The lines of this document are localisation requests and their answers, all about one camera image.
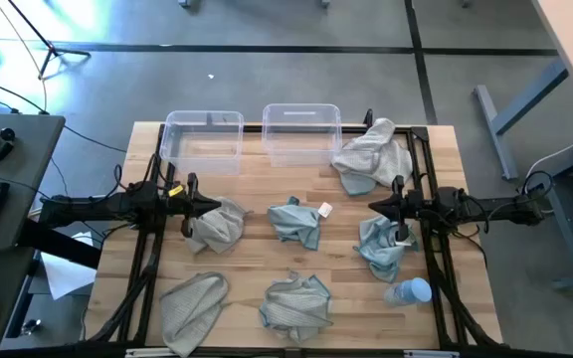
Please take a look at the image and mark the grey desk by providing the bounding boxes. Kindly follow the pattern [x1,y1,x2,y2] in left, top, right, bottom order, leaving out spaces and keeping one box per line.
[0,113,67,350]

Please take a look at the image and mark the blue microfiber towel white tag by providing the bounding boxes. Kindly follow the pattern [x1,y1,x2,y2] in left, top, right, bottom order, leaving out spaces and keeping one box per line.
[267,196,334,252]

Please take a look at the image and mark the blue plastic bottle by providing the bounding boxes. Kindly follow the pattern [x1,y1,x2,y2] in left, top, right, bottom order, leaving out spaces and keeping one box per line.
[383,276,433,307]

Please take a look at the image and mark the black tripod stand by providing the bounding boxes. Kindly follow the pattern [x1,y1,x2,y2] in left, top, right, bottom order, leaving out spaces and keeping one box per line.
[7,0,92,79]

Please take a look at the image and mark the black floor cable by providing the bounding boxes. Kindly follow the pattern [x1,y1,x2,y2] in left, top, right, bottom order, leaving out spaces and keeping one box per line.
[0,69,128,154]

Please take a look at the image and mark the pale blue towel teal edge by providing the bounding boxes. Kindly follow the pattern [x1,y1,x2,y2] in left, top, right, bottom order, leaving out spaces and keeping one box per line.
[259,270,334,344]

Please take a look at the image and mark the large grey microfiber towel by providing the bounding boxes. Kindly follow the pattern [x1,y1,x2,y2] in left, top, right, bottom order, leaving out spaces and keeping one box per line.
[330,117,414,189]

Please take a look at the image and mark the yellow cable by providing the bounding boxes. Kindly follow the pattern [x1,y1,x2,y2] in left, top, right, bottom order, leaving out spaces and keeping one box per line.
[0,0,50,114]

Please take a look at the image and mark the blue-grey desk frame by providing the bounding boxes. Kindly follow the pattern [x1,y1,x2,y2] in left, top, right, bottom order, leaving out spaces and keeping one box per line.
[524,126,573,290]

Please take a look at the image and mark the blue-grey table leg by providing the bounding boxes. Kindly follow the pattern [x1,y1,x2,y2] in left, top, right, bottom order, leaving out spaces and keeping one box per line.
[473,59,571,182]

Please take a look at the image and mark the white paper sheet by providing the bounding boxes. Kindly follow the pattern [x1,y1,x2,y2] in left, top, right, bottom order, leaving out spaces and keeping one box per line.
[40,233,99,301]

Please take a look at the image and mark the black metal rig frame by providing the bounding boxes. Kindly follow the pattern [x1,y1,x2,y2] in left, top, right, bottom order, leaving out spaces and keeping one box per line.
[85,108,504,358]

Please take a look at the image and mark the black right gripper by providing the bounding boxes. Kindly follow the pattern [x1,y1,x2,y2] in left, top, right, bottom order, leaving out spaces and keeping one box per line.
[368,174,423,244]

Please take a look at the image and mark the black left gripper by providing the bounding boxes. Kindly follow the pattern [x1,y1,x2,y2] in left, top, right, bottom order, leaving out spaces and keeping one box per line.
[166,172,223,238]

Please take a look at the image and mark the clear plastic bin with label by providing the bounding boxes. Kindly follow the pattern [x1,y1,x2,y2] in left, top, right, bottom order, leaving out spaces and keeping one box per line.
[261,102,343,168]

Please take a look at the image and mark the white cable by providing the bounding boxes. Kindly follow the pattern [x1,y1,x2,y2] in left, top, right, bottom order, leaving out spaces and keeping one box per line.
[524,143,573,181]

